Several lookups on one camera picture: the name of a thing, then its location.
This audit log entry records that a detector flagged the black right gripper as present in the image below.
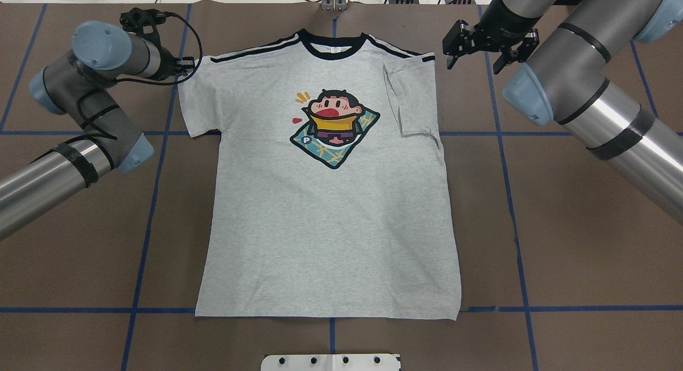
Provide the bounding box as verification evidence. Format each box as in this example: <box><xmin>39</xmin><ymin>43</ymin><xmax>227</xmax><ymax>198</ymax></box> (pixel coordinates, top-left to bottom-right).
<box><xmin>442</xmin><ymin>19</ymin><xmax>539</xmax><ymax>75</ymax></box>

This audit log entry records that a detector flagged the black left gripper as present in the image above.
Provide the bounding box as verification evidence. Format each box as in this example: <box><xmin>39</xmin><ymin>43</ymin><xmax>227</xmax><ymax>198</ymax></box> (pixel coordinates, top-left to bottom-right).
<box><xmin>120</xmin><ymin>8</ymin><xmax>197</xmax><ymax>82</ymax></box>

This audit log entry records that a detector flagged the grey cartoon print t-shirt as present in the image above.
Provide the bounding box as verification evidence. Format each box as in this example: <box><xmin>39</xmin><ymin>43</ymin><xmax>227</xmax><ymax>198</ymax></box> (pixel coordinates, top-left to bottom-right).
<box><xmin>179</xmin><ymin>29</ymin><xmax>462</xmax><ymax>320</ymax></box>

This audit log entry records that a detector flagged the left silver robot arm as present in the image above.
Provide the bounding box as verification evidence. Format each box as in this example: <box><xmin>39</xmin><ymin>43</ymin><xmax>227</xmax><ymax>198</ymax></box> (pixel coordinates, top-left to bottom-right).
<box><xmin>1</xmin><ymin>7</ymin><xmax>200</xmax><ymax>238</ymax></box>

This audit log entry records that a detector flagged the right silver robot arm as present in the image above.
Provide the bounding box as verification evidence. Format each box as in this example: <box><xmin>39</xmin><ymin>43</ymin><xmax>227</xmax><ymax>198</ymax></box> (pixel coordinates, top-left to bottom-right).
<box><xmin>442</xmin><ymin>0</ymin><xmax>682</xmax><ymax>222</ymax></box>

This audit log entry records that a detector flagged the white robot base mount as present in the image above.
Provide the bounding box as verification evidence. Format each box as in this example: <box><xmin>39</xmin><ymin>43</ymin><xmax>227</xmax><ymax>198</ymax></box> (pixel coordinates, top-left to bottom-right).
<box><xmin>260</xmin><ymin>353</ymin><xmax>402</xmax><ymax>370</ymax></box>

